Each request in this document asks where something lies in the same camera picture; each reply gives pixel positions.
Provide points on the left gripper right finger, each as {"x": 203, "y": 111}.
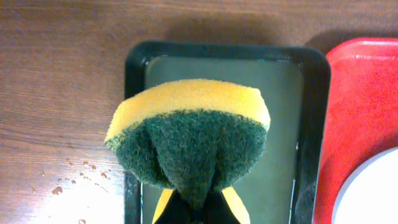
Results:
{"x": 216, "y": 209}

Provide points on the red plastic tray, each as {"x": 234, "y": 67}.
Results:
{"x": 361, "y": 119}

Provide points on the green and yellow sponge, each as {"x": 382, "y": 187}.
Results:
{"x": 193, "y": 136}

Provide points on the light blue plate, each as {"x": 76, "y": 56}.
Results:
{"x": 369, "y": 194}

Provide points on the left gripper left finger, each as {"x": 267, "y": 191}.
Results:
{"x": 172, "y": 209}

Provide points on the dark green plastic tray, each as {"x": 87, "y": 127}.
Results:
{"x": 294, "y": 83}

